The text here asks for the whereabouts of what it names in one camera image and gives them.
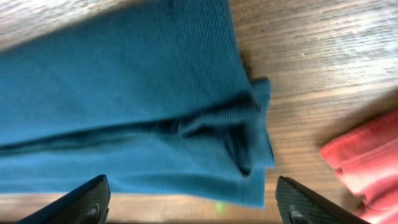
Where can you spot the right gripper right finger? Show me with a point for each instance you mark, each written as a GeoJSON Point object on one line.
{"type": "Point", "coordinates": [298, 204]}

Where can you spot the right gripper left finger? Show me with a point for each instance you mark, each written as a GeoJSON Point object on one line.
{"type": "Point", "coordinates": [87, 204]}

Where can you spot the red and white jersey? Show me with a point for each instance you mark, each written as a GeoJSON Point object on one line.
{"type": "Point", "coordinates": [365, 160]}

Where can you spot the blue polo shirt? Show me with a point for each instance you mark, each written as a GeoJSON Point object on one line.
{"type": "Point", "coordinates": [154, 96]}

